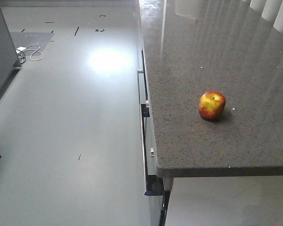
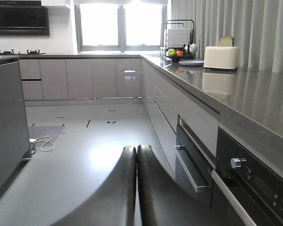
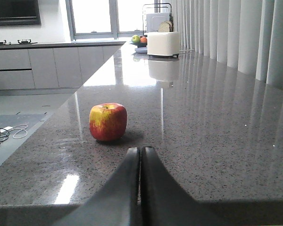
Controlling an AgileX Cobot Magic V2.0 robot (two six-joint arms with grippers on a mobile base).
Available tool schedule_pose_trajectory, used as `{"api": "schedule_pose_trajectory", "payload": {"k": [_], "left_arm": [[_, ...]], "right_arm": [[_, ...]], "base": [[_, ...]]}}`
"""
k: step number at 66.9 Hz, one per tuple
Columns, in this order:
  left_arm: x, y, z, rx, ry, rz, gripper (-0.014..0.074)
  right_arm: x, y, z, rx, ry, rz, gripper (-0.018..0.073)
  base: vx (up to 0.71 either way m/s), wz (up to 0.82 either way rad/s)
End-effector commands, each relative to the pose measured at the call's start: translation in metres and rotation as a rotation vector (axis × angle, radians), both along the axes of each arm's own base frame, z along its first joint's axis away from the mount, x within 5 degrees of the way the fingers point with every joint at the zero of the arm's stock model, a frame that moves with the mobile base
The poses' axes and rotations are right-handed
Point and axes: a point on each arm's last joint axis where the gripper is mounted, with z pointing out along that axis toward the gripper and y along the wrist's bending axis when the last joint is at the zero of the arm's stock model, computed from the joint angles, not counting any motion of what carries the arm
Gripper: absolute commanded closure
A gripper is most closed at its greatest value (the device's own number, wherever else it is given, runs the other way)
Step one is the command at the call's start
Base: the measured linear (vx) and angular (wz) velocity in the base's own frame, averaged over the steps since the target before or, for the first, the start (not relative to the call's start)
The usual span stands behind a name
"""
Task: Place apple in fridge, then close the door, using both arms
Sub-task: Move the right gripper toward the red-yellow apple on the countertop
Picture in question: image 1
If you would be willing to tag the red yellow apple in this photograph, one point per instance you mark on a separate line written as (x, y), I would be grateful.
(211, 105)

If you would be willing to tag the grey cabinet at left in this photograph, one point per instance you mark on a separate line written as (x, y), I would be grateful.
(8, 56)

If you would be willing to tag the white power adapter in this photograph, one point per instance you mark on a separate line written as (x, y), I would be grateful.
(20, 49)

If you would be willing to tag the grey stone kitchen counter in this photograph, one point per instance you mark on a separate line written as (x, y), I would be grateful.
(228, 171)

